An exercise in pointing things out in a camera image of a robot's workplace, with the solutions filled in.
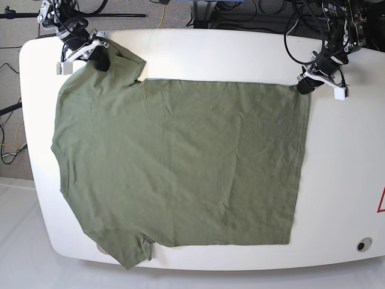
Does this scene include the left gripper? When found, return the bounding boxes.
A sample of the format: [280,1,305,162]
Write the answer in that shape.
[297,51,345,95]

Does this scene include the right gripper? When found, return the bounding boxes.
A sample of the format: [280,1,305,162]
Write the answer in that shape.
[63,29,110,72]

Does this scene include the olive green T-shirt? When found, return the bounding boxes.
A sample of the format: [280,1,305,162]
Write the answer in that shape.
[51,43,310,269]

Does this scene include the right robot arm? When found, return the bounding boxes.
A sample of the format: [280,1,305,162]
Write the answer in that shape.
[37,1,111,75]

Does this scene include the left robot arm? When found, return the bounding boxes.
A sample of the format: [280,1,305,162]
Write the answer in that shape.
[297,1,365,101]

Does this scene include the red triangle sticker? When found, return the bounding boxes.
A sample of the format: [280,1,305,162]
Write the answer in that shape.
[377,188,385,213]

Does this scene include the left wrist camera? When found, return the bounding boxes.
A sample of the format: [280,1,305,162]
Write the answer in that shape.
[333,86,350,101]

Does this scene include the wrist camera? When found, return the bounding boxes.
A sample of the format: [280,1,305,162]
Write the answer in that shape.
[56,61,73,75]
[333,86,350,101]

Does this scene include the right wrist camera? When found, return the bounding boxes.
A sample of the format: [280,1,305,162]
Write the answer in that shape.
[56,61,73,75]

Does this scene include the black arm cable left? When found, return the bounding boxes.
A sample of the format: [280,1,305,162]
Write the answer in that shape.
[283,0,325,66]

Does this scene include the yellow cable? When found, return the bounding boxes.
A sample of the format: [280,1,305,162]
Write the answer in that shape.
[158,4,167,30]

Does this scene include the black floor cables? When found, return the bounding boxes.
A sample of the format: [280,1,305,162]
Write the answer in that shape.
[0,62,28,165]

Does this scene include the right table cable grommet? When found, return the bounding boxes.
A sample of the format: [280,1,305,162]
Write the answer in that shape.
[357,237,372,252]

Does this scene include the table cable grommet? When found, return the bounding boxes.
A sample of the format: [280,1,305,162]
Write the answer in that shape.
[357,237,372,252]
[96,244,109,255]

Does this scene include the left table cable grommet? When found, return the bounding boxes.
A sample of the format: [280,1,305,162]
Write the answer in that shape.
[96,244,109,255]

